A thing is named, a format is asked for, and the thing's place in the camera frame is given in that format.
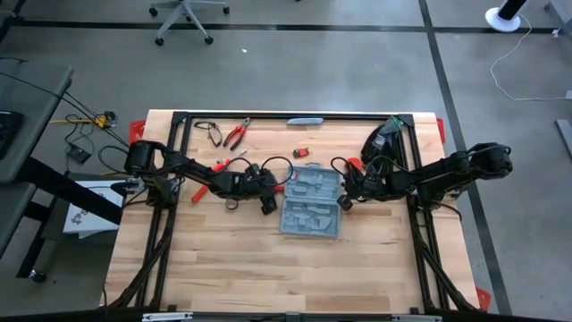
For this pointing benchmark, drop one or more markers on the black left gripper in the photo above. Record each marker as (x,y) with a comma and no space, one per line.
(257,181)

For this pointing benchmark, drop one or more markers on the silver bracket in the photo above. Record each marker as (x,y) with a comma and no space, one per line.
(165,317)
(415,318)

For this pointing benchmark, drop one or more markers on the red corner clamp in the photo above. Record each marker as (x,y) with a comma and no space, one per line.
(137,129)
(440,129)
(482,299)

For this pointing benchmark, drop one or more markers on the white round floor stand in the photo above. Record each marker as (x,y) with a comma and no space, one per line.
(500,20)

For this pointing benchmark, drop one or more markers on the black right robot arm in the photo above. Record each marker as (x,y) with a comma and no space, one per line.
(438,172)

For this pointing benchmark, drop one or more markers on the grey plastic tool case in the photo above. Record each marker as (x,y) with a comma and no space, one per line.
(313,214)

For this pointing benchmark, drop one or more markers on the grey desk foot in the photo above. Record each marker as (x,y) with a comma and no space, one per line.
(565,136)

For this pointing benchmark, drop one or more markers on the grey office chair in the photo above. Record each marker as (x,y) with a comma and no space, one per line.
(184,8)

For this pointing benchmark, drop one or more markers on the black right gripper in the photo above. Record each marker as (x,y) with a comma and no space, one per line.
(362,183)

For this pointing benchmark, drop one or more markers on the red hex key set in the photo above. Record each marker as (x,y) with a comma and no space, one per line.
(302,153)

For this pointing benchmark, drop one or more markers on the black safety glasses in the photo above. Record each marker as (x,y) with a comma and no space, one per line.
(215,134)

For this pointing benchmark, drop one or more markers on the black tape roll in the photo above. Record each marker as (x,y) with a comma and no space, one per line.
(231,199)

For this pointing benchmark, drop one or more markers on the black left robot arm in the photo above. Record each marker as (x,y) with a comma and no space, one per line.
(196,170)

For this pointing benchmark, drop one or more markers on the black aluminium frame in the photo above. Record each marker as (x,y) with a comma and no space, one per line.
(268,115)

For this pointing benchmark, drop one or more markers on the table level camera mount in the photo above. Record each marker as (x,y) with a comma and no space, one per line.
(292,317)

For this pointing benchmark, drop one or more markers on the silver utility knife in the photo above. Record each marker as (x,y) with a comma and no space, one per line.
(305,121)

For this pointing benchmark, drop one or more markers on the white paper box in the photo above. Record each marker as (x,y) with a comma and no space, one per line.
(89,221)

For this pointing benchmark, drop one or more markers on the red tape measure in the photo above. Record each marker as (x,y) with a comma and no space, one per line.
(356,162)

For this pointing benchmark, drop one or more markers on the grey desk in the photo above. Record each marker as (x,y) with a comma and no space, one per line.
(36,134)

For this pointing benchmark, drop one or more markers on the black keyboard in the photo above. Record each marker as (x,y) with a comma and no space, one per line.
(9,132)

